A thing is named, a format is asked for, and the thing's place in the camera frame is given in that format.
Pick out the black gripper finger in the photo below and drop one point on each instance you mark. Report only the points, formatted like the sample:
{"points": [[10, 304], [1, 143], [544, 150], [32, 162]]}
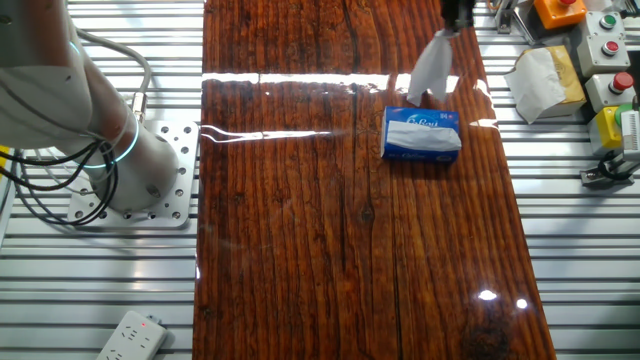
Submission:
{"points": [[450, 15], [466, 15]]}

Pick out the white paper napkin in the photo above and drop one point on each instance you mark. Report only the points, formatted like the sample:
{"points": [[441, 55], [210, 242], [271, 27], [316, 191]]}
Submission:
{"points": [[430, 70]]}

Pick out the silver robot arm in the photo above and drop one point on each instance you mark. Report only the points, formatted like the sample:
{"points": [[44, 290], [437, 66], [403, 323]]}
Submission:
{"points": [[45, 100]]}

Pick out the shiny steel plate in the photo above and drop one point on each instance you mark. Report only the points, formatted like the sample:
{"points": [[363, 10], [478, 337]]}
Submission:
{"points": [[525, 25]]}

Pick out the orange box with red button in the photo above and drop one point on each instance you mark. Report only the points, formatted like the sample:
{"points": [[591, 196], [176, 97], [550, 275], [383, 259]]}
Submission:
{"points": [[562, 12]]}

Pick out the blue tissue box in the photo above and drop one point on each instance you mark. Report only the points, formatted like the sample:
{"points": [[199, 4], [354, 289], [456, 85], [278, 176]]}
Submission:
{"points": [[425, 137]]}

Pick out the grey two-button control box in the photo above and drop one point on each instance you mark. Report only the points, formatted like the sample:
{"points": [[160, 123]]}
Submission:
{"points": [[597, 55]]}

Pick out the blue tissue pack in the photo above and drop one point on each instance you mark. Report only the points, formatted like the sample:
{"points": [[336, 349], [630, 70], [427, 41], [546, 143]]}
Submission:
{"points": [[415, 157]]}

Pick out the grey box red mushroom button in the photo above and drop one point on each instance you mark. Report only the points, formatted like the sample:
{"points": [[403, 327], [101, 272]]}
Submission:
{"points": [[602, 95]]}

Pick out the yellow box with green button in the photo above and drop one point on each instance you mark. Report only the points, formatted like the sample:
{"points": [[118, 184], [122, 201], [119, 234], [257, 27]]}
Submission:
{"points": [[605, 130]]}

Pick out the brown wooden board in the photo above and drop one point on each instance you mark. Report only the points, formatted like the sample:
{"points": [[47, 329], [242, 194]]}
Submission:
{"points": [[300, 225]]}

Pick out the white power strip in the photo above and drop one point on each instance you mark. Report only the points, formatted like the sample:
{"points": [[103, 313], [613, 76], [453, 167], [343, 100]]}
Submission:
{"points": [[132, 340]]}

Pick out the aluminium profile with bracket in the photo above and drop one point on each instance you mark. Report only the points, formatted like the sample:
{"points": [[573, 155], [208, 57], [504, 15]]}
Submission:
{"points": [[504, 17]]}

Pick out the aluminium camera bracket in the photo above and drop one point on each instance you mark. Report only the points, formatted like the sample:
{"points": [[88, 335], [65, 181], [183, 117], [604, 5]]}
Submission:
{"points": [[592, 176]]}

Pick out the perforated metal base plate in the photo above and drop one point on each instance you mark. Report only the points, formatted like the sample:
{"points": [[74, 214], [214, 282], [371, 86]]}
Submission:
{"points": [[185, 150]]}

